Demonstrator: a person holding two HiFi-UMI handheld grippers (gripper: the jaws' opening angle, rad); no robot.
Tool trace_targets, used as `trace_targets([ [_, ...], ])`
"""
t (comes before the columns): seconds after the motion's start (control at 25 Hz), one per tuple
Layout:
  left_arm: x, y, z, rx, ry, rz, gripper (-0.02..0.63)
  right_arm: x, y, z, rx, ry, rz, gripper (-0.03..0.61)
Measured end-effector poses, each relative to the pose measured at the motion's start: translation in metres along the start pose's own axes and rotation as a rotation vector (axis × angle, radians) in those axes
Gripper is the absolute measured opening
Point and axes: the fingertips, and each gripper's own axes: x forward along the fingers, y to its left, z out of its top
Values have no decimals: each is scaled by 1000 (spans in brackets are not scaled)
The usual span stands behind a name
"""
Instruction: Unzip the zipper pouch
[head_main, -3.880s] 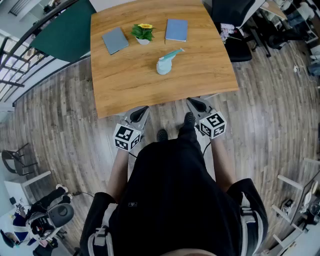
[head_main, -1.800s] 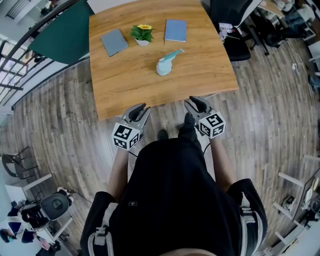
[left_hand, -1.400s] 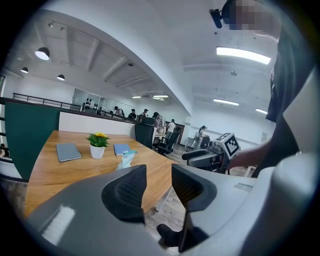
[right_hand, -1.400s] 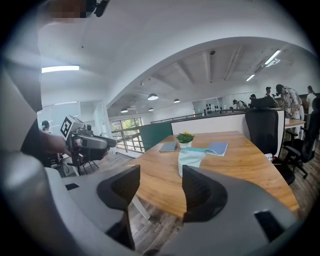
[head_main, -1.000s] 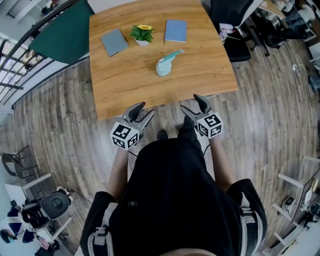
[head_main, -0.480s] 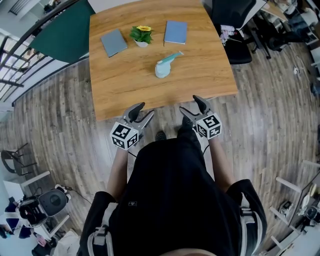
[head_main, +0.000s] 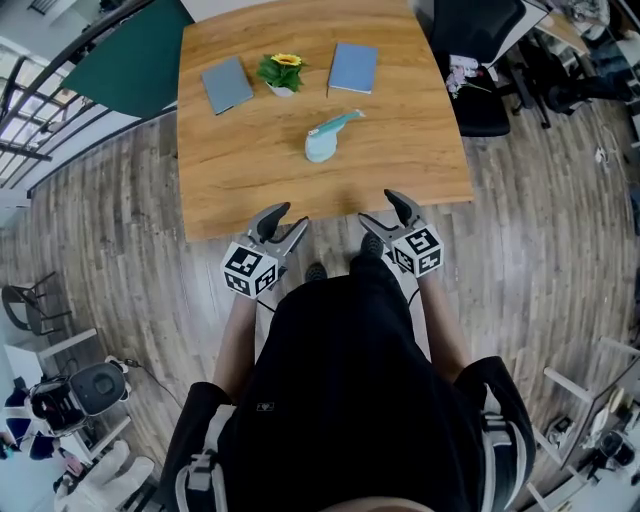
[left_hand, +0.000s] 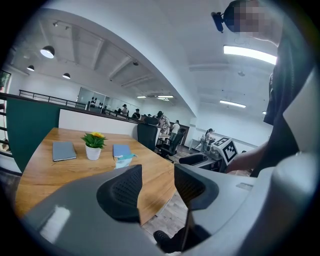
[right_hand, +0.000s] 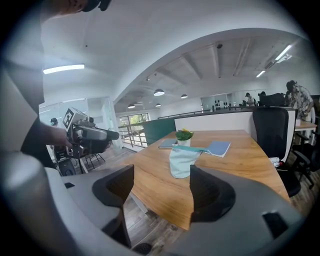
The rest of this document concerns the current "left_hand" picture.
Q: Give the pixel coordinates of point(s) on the grey notebook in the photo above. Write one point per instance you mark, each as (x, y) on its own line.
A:
(63, 151)

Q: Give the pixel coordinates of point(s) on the person's head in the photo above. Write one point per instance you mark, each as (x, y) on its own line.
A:
(262, 25)

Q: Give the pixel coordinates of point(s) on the potted sunflower plant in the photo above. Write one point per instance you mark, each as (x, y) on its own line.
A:
(93, 152)

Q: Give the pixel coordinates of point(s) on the white partition panel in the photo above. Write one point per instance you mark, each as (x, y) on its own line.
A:
(100, 125)

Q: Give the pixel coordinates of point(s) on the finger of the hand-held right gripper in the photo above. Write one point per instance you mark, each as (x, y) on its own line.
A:
(192, 159)

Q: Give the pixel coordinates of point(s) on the person's right forearm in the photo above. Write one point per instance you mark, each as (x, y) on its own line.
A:
(247, 157)

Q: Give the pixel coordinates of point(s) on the black head camera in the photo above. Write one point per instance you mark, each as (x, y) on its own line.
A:
(218, 21)

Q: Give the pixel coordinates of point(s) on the blue notebook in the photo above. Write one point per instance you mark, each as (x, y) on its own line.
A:
(121, 150)

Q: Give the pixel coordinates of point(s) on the grey ceiling fixture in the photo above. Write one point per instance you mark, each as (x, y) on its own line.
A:
(241, 73)

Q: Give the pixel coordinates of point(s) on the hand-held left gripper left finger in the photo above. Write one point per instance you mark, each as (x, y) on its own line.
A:
(120, 192)

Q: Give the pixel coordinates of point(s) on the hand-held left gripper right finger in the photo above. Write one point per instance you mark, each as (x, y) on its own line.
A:
(195, 190)

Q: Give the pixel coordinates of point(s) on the person's black shirt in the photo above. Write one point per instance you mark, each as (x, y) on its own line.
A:
(287, 87)

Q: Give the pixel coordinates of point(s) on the green partition panel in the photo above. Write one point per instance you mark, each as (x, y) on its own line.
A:
(30, 130)

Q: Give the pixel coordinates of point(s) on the ceiling track spotlights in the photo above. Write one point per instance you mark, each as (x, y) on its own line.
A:
(55, 24)

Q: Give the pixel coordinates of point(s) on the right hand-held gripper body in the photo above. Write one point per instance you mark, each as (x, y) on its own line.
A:
(228, 150)

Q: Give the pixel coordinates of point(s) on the ceiling strip light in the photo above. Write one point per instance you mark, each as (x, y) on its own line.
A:
(264, 113)
(165, 96)
(232, 103)
(250, 54)
(141, 97)

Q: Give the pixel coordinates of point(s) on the black balcony railing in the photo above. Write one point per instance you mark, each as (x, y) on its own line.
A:
(50, 96)

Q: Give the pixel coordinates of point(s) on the teal translucent plastic piece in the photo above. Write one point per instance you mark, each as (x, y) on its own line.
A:
(123, 162)

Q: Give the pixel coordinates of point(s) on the dark round ceiling sensor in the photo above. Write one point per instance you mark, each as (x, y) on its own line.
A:
(135, 63)

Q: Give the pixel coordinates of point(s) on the small black pendant lamp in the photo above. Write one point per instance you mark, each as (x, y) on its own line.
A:
(66, 76)
(30, 68)

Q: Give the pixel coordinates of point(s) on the large black pendant lamp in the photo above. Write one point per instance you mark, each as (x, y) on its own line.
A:
(47, 51)

